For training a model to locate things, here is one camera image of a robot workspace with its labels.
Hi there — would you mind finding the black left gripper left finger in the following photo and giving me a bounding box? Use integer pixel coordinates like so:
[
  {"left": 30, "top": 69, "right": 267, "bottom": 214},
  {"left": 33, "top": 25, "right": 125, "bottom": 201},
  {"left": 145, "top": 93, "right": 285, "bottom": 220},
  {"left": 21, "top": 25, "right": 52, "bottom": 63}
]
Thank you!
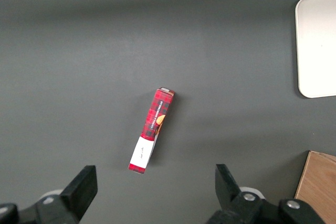
[{"left": 0, "top": 165, "right": 99, "bottom": 224}]

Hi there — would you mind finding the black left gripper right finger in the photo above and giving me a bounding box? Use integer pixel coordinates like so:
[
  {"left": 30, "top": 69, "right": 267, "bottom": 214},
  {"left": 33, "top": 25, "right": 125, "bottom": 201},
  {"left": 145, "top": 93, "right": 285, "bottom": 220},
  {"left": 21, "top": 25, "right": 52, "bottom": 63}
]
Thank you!
[{"left": 207, "top": 164, "right": 326, "bottom": 224}]

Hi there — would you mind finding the beige plastic tray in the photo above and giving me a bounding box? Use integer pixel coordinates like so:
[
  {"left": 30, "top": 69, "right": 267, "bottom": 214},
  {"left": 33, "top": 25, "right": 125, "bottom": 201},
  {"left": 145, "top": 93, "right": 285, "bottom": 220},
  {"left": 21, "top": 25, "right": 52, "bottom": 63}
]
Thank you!
[{"left": 295, "top": 0, "right": 336, "bottom": 99}]

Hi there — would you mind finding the brown wooden board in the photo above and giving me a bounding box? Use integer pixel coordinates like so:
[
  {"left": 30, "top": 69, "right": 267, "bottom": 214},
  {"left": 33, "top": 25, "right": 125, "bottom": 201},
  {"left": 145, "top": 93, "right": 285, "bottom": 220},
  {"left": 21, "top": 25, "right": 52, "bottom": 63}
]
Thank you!
[{"left": 293, "top": 150, "right": 336, "bottom": 224}]

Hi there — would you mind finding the red plaid shortbread box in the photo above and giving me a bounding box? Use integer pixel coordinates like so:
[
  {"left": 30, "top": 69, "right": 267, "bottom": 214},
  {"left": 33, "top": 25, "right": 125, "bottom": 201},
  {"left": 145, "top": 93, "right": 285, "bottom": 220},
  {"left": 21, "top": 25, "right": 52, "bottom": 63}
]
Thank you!
[{"left": 128, "top": 87, "right": 176, "bottom": 176}]

